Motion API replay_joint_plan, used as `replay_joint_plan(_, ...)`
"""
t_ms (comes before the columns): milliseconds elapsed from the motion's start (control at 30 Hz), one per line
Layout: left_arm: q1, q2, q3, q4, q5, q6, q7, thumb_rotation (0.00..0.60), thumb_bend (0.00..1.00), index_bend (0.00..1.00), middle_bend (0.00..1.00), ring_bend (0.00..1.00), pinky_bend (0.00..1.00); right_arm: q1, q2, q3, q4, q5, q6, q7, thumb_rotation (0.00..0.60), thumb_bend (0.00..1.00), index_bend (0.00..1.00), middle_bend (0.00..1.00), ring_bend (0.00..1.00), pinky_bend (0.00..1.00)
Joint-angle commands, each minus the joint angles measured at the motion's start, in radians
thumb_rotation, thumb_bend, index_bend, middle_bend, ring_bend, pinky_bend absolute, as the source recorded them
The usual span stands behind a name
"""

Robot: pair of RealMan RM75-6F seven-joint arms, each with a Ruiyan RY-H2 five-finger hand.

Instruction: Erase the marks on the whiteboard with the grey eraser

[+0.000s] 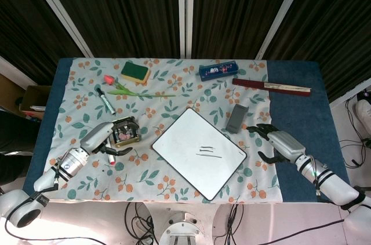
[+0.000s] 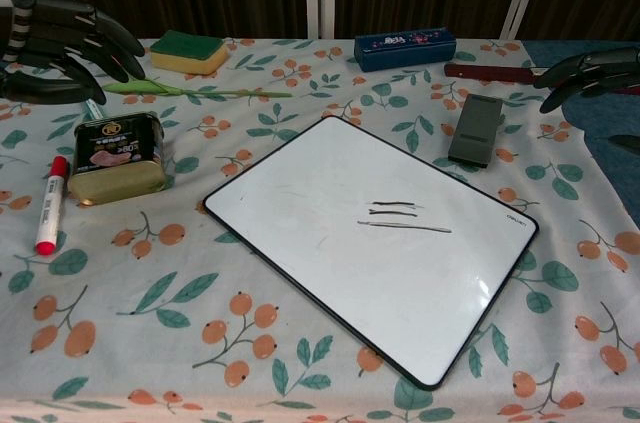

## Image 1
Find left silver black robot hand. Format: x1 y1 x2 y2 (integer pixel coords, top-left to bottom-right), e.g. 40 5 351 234
79 120 134 158

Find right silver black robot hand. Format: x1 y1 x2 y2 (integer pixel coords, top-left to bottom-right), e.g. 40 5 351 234
246 123 307 164

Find grey board eraser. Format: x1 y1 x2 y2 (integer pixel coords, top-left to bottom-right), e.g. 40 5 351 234
225 104 250 135

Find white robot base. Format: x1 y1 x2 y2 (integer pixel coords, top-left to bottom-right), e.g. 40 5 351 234
158 211 208 245

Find black green marker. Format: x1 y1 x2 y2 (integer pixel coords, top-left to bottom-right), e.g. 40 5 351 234
96 87 117 115

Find white whiteboard with black rim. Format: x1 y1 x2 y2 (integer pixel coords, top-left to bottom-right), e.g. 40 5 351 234
151 107 248 202

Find blue table cover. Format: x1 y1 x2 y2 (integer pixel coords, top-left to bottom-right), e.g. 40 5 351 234
22 58 350 204

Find black gold luncheon meat can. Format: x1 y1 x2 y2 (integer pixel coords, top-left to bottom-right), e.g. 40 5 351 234
111 116 141 148

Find artificial pink tulip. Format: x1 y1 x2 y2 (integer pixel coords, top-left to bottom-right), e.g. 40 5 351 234
103 74 177 98

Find dark red folded fan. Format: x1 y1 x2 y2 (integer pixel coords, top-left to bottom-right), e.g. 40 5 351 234
232 78 312 97

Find cardboard box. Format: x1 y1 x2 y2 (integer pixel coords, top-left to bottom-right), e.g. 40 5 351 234
19 85 52 120

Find green yellow sponge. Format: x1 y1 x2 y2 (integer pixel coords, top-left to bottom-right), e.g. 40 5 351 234
120 61 152 85

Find floral print tablecloth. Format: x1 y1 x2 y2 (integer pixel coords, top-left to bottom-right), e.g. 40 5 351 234
46 57 283 204

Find blue printed pencil box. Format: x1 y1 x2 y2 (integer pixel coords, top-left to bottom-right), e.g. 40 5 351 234
198 60 240 82

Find black curtain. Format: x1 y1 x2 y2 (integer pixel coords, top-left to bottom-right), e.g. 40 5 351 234
0 0 371 104

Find black cable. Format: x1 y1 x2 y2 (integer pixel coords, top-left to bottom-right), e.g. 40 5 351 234
4 218 101 245
124 202 159 245
339 94 371 169
213 203 345 245

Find white frame post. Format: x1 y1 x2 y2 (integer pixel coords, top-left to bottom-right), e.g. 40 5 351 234
254 0 314 60
177 0 195 57
23 0 93 57

